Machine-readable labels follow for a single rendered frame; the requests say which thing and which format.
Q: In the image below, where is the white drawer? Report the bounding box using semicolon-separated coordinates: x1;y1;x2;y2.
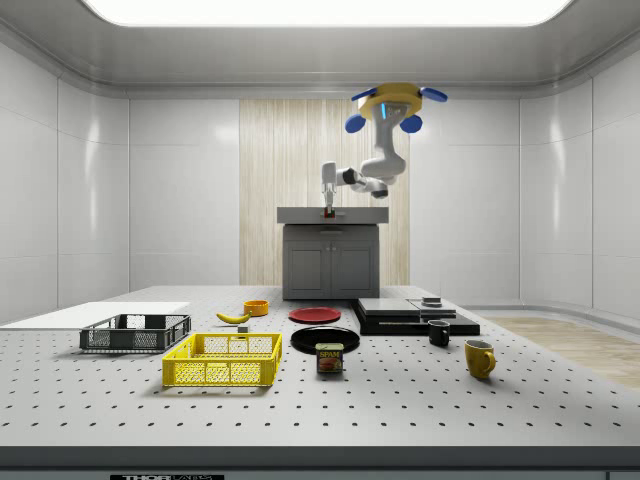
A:
276;206;391;227

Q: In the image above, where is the white cabinet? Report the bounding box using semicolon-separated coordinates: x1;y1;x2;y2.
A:
281;223;382;302

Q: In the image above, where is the drone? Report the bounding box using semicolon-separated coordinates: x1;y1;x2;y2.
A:
344;82;449;135

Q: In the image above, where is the red plate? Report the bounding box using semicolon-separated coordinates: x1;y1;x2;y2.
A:
288;306;343;324

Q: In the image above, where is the black stove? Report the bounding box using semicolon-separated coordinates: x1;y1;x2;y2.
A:
349;295;482;337

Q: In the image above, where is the black plate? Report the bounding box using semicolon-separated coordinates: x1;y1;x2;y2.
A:
290;325;362;354

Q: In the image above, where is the flat-sided can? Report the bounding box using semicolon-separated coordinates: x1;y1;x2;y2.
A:
314;342;345;376

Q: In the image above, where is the black mug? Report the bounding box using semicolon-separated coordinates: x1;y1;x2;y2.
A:
426;319;452;348

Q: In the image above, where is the yellow basket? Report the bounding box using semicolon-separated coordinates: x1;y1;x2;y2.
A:
161;332;284;388

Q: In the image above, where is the yellow mug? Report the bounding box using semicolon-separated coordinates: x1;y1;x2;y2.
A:
463;339;498;379

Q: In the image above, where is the dark grey basket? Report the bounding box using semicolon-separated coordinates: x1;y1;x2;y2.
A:
79;313;193;352

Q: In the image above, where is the white board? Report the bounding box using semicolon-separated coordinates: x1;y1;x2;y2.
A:
0;300;193;330

